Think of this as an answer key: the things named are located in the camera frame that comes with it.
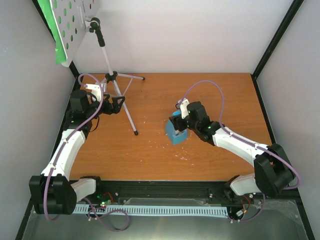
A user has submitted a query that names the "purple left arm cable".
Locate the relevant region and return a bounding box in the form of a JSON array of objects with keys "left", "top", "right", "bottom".
[{"left": 42, "top": 73, "right": 131, "bottom": 231}]

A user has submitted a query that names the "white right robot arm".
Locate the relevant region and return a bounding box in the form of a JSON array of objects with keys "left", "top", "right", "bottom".
[{"left": 169, "top": 98, "right": 298, "bottom": 198}]

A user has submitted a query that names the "green sheet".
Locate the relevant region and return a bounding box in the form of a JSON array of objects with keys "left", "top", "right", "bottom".
[{"left": 37, "top": 0, "right": 67, "bottom": 65}]

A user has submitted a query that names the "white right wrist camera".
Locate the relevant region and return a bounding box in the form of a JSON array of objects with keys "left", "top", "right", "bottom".
[{"left": 175, "top": 98, "right": 190, "bottom": 119}]

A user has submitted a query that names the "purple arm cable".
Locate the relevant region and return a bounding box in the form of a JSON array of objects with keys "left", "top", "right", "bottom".
[
  {"left": 42, "top": 73, "right": 131, "bottom": 231},
  {"left": 183, "top": 80, "right": 302, "bottom": 224}
]

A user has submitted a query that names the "blue metronome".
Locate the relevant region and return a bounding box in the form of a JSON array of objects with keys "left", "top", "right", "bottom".
[{"left": 164, "top": 119, "right": 188, "bottom": 145}]

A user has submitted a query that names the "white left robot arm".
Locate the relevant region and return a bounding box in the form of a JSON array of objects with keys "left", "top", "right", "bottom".
[{"left": 29, "top": 89, "right": 125, "bottom": 216}]

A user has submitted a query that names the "light blue slotted cable duct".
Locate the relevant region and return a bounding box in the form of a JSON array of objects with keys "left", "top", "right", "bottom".
[{"left": 73, "top": 202, "right": 229, "bottom": 219}]

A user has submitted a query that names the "white music stand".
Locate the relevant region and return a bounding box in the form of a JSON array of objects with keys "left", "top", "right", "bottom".
[{"left": 49, "top": 0, "right": 146, "bottom": 136}]

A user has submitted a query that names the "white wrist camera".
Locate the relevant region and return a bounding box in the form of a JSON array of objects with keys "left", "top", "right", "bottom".
[
  {"left": 84, "top": 83, "right": 107, "bottom": 102},
  {"left": 175, "top": 98, "right": 190, "bottom": 119}
]

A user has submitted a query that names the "black aluminium front rail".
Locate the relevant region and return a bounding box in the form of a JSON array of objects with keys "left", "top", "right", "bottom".
[{"left": 32, "top": 179, "right": 301, "bottom": 213}]

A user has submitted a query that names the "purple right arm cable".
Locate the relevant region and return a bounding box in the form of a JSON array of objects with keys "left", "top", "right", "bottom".
[{"left": 183, "top": 80, "right": 302, "bottom": 224}]

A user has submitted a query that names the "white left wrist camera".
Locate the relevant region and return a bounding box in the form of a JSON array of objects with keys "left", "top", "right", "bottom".
[{"left": 84, "top": 83, "right": 107, "bottom": 102}]

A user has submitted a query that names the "black right frame post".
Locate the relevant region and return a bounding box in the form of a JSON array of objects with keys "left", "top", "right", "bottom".
[{"left": 251, "top": 0, "right": 305, "bottom": 78}]

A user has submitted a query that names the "small green led circuit board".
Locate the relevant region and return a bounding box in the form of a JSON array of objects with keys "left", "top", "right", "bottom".
[{"left": 98, "top": 199, "right": 114, "bottom": 208}]

